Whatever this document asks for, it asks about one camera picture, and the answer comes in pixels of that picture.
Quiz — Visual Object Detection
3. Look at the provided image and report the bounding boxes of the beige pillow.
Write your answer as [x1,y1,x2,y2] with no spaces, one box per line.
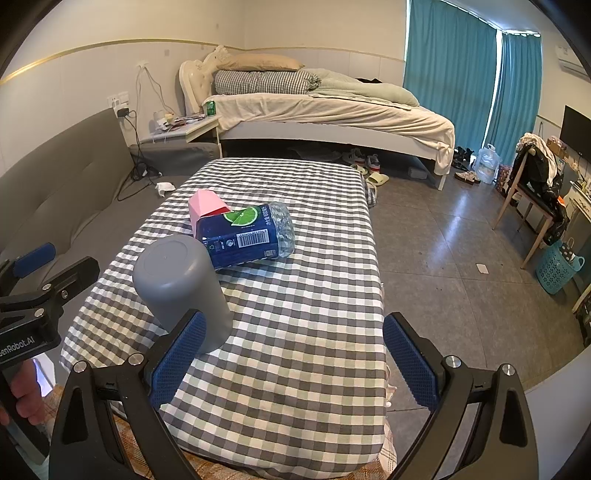
[221,53,305,73]

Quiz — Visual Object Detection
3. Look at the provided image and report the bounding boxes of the checkered folded quilt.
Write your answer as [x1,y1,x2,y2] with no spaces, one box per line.
[213,69,322,96]

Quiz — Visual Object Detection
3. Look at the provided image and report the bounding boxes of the blue plastic bottle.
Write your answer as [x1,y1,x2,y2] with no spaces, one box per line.
[195,202,296,270]

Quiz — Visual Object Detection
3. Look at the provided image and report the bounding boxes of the sneakers under bed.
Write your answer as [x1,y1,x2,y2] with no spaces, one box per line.
[342,148,382,169]

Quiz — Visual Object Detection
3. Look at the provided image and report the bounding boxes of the white nightstand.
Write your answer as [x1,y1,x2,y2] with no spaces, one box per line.
[139,114,223,158]

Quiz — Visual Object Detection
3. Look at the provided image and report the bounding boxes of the white tufted headboard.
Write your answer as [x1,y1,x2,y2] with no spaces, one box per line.
[179,45,242,117]

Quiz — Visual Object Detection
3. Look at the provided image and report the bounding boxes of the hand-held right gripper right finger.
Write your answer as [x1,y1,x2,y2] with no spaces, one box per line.
[382,312,541,480]

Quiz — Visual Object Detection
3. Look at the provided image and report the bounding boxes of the wooden chair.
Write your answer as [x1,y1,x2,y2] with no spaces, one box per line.
[492,144,556,270]

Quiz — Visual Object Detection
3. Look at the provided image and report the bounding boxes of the pale green blanket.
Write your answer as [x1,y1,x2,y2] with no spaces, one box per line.
[304,68,420,108]

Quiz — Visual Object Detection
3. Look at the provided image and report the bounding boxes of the black shoes pair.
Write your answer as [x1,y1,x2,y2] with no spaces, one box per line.
[451,147,477,169]

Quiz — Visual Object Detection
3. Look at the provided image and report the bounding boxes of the white air conditioner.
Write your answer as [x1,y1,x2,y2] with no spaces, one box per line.
[556,45,588,75]

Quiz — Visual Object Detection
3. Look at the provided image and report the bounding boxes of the bed with beige bedding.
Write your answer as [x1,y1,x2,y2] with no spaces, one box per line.
[203,92,456,175]

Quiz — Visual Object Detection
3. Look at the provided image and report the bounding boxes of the grey checkered tablecloth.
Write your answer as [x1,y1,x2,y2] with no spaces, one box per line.
[60,158,399,480]

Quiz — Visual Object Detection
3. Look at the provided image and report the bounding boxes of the black cable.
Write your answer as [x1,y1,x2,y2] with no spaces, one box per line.
[115,111,163,202]

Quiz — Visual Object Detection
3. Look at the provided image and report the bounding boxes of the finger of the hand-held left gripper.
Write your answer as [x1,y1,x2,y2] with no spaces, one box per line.
[42,257,100,315]
[13,243,57,279]

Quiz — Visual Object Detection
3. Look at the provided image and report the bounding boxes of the grey cup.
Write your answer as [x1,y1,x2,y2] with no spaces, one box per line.
[133,234,234,354]

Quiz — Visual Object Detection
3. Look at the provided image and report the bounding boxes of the black jacket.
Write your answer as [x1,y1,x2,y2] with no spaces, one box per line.
[512,144,572,246]

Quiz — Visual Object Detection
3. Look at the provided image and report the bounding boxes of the blue laundry basket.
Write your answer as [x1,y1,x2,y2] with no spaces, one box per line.
[536,239,586,296]

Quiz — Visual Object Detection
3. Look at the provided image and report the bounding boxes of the pink paper box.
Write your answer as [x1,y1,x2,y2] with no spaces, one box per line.
[188,188,230,230]

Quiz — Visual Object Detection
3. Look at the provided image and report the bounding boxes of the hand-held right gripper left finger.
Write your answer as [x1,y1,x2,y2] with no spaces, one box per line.
[48,309,208,480]

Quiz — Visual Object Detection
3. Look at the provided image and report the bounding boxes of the narrow teal curtain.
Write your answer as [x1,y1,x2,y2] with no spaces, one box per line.
[488,30,544,165]

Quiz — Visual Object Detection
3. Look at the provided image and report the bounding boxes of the white garment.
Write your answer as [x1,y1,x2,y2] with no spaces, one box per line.
[521,133,563,186]

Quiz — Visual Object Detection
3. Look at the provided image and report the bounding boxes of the clear water jug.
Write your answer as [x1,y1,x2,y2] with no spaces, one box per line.
[475,144,502,184]

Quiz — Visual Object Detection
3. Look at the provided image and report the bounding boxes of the black television screen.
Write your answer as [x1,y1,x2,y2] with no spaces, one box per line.
[560,105,591,163]

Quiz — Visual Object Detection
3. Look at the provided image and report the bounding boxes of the white cable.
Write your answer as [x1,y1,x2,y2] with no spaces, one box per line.
[135,62,177,121]

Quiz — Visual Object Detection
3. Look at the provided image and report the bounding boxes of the wide teal curtain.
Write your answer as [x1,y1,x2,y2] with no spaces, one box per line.
[403,0,498,149]

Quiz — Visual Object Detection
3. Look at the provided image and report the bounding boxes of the person's left hand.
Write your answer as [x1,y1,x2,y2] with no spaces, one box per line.
[0,358,47,430]

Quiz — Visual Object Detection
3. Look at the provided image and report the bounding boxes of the white bed frame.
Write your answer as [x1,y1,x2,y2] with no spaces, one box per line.
[217,124,448,192]

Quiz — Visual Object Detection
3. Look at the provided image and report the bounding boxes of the grey sofa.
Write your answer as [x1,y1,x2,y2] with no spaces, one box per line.
[0,108,219,278]

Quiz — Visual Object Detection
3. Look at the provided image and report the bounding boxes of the beige plaid cloth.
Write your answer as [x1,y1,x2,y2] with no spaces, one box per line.
[44,387,398,480]

